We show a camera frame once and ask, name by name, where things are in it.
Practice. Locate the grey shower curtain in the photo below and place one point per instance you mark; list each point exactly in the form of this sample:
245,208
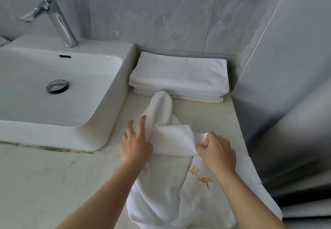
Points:
297,159

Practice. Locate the white terry towel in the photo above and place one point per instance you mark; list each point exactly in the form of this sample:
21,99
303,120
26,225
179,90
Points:
170,138

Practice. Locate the folded light blue towel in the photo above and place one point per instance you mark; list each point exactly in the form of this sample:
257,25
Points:
196,96

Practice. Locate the person's right hand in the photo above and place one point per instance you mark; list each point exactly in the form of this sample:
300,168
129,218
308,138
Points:
219,156

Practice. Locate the person's left forearm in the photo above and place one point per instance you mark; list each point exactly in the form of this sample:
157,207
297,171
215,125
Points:
103,197

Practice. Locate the person's left hand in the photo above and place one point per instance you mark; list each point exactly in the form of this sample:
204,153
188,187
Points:
135,148

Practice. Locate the folded cream towel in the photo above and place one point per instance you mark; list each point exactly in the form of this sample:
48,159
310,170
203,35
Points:
137,84

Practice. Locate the folded white towel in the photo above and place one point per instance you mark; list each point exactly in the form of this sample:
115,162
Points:
181,72

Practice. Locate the chrome sink faucet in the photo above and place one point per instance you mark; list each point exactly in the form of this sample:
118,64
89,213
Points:
60,23

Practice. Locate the folded beige towel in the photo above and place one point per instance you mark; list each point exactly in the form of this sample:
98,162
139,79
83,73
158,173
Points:
206,100

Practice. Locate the chrome sink drain plug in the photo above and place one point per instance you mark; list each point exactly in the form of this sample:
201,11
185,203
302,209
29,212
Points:
57,86

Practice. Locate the person's right fingers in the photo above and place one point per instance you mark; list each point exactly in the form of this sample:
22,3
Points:
206,143

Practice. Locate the person's right forearm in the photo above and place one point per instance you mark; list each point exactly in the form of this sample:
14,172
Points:
245,200

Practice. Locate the white ceramic sink basin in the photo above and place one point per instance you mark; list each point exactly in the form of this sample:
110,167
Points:
31,99

